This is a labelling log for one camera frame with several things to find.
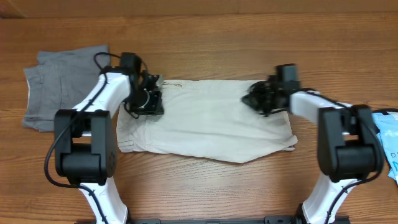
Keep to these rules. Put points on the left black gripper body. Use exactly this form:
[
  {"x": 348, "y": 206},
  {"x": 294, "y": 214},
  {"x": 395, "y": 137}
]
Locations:
[{"x": 143, "y": 102}]

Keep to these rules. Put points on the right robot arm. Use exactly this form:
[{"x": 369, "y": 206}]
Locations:
[{"x": 349, "y": 153}]

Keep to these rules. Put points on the folded grey shorts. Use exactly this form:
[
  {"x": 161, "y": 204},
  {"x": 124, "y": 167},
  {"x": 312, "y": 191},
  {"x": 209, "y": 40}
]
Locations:
[{"x": 61, "y": 80}]

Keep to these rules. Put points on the beige shorts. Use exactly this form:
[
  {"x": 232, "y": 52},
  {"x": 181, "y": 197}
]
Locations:
[{"x": 207, "y": 119}]

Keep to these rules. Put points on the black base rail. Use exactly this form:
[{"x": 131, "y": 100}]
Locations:
[{"x": 214, "y": 221}]

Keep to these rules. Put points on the light blue garment pile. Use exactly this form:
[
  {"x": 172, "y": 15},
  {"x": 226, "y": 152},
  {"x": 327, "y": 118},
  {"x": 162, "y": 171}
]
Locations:
[{"x": 386, "y": 122}]

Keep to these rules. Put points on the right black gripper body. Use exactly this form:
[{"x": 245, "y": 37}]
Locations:
[{"x": 263, "y": 100}]

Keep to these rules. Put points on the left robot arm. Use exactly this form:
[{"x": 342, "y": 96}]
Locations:
[{"x": 83, "y": 155}]

